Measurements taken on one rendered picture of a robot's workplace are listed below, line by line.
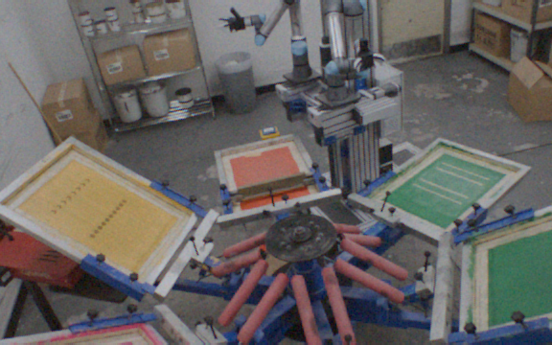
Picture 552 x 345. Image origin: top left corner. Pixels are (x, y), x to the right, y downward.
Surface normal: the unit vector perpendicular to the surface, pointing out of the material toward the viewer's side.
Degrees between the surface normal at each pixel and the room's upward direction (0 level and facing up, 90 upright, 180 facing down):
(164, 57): 90
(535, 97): 90
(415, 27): 90
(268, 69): 90
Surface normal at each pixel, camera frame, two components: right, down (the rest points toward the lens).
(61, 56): 0.20, 0.51
